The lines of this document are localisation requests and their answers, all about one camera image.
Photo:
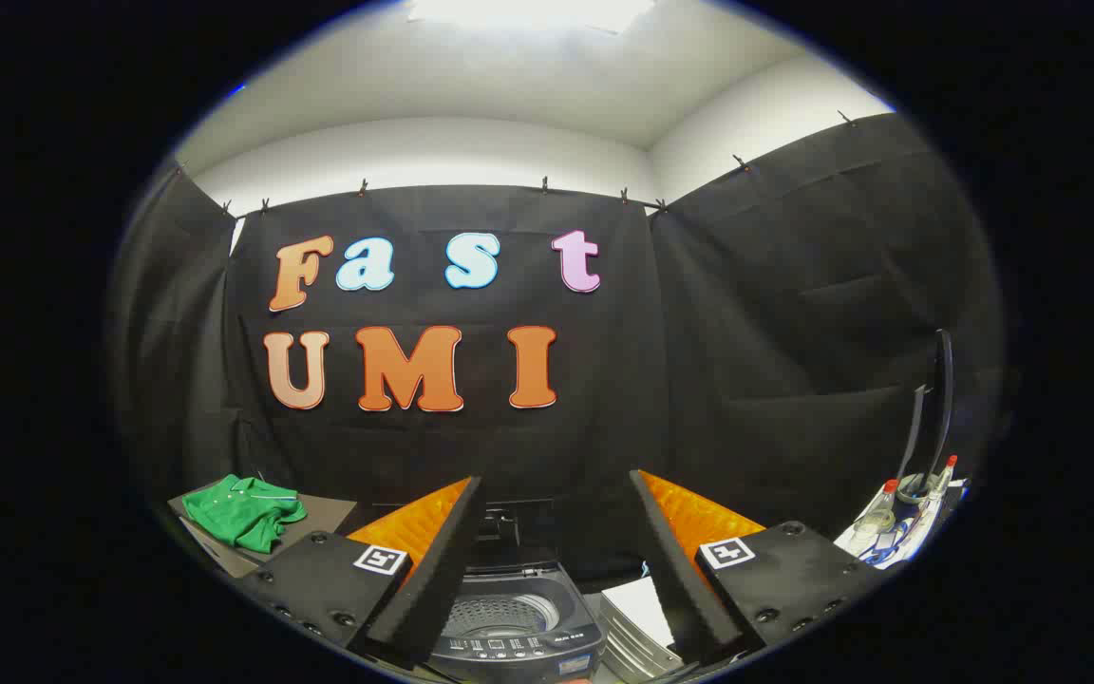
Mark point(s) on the grey flat board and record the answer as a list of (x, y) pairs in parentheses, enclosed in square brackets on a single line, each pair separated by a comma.
[(324, 518)]

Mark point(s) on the green polo shirt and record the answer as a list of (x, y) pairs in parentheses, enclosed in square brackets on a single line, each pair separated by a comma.
[(243, 518)]

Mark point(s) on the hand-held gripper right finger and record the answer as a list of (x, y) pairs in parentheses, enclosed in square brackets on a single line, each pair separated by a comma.
[(675, 560)]

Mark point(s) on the dark grey washing machine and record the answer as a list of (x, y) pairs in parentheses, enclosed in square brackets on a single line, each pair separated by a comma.
[(509, 655)]

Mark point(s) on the white ribbed plastic board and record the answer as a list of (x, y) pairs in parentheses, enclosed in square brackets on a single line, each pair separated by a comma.
[(637, 608)]

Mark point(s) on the red capped clear bottle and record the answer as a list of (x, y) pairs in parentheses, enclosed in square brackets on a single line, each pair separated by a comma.
[(887, 494), (944, 475)]

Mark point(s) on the dark washing machine lid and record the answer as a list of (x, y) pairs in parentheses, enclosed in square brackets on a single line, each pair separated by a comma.
[(533, 532)]

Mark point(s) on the black curved stand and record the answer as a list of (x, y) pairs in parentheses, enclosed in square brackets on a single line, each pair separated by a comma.
[(944, 399)]

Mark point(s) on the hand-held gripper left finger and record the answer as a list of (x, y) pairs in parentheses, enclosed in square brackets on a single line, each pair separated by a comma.
[(447, 560)]

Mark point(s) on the clear glass jar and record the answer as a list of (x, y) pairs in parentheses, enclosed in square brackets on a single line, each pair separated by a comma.
[(872, 532)]

